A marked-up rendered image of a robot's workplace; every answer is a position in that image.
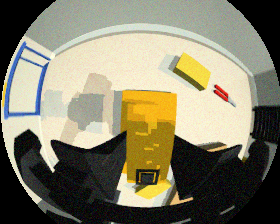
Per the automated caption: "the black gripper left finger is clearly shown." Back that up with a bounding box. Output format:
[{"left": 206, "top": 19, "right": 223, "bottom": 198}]
[{"left": 50, "top": 129, "right": 127, "bottom": 201}]

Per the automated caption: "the tan wooden board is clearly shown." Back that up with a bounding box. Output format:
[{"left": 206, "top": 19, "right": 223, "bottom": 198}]
[{"left": 165, "top": 142, "right": 227, "bottom": 206}]

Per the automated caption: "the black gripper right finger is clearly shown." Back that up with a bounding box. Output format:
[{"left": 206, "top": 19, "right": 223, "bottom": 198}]
[{"left": 170, "top": 134, "right": 242, "bottom": 201}]

